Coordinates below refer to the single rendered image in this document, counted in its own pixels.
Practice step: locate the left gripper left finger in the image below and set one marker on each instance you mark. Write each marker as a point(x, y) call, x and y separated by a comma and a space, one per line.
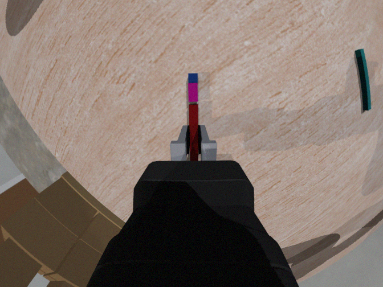
point(180, 148)

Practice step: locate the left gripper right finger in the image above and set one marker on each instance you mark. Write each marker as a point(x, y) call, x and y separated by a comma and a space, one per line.
point(207, 148)

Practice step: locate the dark red rod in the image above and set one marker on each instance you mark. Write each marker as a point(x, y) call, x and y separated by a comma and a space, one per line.
point(193, 125)

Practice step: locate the magenta rectangular block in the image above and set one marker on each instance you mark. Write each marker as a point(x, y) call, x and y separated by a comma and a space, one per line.
point(193, 92)

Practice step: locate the turquoise rod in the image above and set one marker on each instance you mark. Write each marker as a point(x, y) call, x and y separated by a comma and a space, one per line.
point(364, 78)

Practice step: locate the small blue block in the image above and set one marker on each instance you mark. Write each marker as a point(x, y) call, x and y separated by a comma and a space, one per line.
point(193, 78)

